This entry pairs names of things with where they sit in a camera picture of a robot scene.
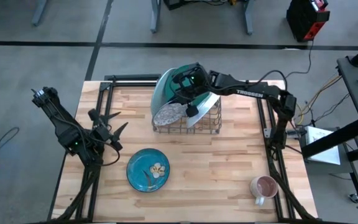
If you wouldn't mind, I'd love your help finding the metal wire dish rack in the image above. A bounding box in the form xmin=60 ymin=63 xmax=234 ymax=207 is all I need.
xmin=151 ymin=75 xmax=223 ymax=135

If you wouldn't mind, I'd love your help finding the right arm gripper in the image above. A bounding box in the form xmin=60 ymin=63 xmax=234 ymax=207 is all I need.
xmin=172 ymin=63 xmax=211 ymax=118

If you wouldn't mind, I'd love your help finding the white paper sheet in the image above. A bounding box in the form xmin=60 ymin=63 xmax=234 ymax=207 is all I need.
xmin=303 ymin=125 xmax=342 ymax=166

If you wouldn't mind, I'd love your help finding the grey cable loop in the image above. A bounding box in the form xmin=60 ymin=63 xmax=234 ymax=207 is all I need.
xmin=0 ymin=126 xmax=21 ymax=156

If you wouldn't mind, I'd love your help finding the green plate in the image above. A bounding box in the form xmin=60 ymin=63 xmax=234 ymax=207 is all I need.
xmin=165 ymin=63 xmax=218 ymax=107

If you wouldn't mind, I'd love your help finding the black diagonal beam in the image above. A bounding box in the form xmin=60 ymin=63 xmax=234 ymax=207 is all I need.
xmin=301 ymin=118 xmax=358 ymax=159

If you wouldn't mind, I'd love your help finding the black floor cable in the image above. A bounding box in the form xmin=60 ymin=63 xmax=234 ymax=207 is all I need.
xmin=283 ymin=40 xmax=314 ymax=81

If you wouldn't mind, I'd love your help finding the black aluminium table frame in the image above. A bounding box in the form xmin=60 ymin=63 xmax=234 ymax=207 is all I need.
xmin=47 ymin=79 xmax=326 ymax=224

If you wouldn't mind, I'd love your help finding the black red tool case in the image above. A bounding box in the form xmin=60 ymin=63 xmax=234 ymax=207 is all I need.
xmin=285 ymin=0 xmax=331 ymax=43

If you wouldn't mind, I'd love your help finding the grey side table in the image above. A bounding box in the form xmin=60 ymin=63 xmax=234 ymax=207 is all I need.
xmin=336 ymin=55 xmax=358 ymax=200

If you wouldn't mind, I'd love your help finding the blue white patterned plate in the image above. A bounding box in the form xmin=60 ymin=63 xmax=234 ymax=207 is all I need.
xmin=152 ymin=102 xmax=189 ymax=127

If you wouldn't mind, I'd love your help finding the grey table leg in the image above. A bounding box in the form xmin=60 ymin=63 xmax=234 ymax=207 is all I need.
xmin=242 ymin=0 xmax=254 ymax=35
xmin=150 ymin=0 xmax=162 ymax=34
xmin=30 ymin=0 xmax=50 ymax=27

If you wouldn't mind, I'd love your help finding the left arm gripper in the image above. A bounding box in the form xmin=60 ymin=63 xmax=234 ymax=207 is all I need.
xmin=87 ymin=108 xmax=129 ymax=152

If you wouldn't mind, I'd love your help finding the yellow cable bundle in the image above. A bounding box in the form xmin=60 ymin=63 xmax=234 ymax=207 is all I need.
xmin=295 ymin=74 xmax=344 ymax=125

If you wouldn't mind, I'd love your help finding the black bar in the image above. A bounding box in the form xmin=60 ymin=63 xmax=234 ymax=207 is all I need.
xmin=103 ymin=73 xmax=163 ymax=82

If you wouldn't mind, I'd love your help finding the black equipment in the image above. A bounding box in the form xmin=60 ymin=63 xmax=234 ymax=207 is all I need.
xmin=162 ymin=0 xmax=249 ymax=11

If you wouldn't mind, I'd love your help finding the pink mug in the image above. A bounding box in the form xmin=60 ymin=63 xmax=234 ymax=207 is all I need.
xmin=249 ymin=175 xmax=279 ymax=206

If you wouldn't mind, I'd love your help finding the pale blue plate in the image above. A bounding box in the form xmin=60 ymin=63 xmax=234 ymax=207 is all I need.
xmin=150 ymin=67 xmax=177 ymax=121

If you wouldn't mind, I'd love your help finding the black table leg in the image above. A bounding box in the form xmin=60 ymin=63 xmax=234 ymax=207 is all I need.
xmin=340 ymin=149 xmax=358 ymax=202

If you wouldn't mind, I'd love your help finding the teal flower plate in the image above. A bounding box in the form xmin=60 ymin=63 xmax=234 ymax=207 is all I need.
xmin=126 ymin=147 xmax=171 ymax=193

